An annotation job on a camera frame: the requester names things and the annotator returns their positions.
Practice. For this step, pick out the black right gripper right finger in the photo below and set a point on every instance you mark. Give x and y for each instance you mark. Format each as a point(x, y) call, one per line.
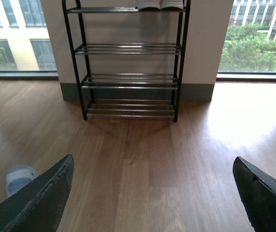
point(257, 192)

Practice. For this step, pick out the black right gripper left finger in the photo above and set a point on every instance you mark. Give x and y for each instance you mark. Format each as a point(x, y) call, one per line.
point(39, 206)

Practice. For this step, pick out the light blue slide sandal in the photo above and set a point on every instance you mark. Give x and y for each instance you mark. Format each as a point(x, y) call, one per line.
point(18, 177)

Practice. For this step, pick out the grey knit sneaker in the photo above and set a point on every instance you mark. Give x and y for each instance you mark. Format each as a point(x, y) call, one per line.
point(172, 4)
point(148, 4)

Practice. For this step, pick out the black metal shoe rack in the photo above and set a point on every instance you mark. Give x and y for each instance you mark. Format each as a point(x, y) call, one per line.
point(126, 95)

